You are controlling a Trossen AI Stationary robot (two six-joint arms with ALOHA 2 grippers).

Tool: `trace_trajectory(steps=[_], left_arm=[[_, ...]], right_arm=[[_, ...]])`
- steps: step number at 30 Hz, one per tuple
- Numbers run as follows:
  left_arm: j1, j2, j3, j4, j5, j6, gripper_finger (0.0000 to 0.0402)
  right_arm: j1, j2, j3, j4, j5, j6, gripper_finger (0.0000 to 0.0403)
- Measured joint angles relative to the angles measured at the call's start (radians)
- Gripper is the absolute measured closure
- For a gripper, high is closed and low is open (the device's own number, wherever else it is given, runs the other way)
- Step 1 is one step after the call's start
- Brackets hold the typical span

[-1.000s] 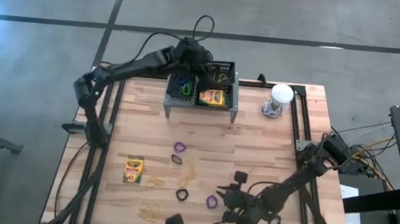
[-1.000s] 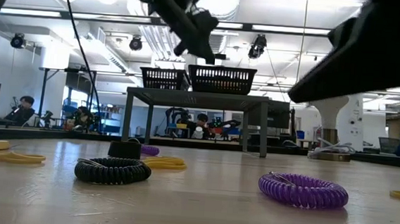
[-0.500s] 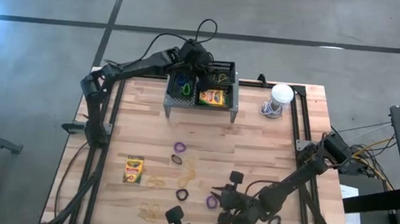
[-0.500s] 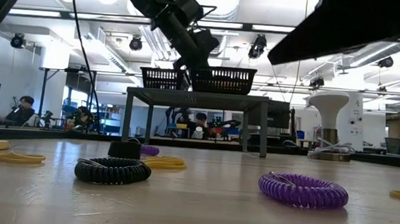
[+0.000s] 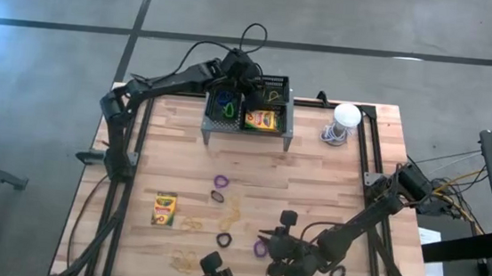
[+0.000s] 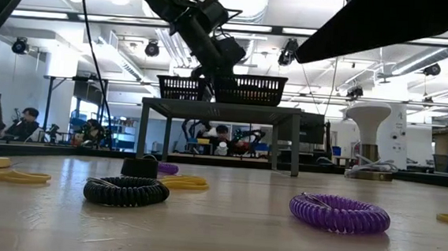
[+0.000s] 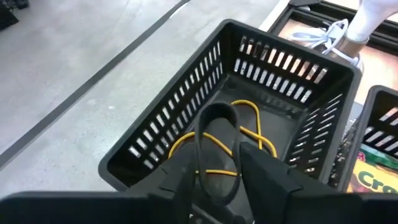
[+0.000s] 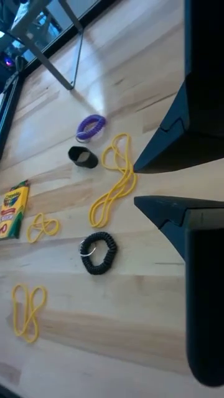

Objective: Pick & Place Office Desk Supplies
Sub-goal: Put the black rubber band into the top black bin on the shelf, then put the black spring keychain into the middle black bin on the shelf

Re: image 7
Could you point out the black slotted plastic basket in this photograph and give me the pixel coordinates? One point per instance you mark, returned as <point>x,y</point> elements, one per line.
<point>381,93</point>
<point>281,121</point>

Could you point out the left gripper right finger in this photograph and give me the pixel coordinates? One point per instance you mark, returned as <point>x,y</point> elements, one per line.
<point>311,208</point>

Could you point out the black aluminium table frame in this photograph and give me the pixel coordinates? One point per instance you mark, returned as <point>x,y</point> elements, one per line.
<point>385,34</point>

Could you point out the black rubber band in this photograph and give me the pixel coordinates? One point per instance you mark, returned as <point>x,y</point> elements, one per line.
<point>217,109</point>

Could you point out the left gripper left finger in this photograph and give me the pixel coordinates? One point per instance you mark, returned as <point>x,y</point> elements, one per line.
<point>93,208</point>

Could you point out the black floor equipment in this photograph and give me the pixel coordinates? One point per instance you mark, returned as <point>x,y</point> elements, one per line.
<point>7,18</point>

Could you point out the yellow Crayola crayon box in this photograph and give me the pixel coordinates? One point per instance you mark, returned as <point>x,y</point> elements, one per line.
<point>373,177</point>

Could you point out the yellow rubber band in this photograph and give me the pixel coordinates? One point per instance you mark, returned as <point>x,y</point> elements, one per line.
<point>217,172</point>

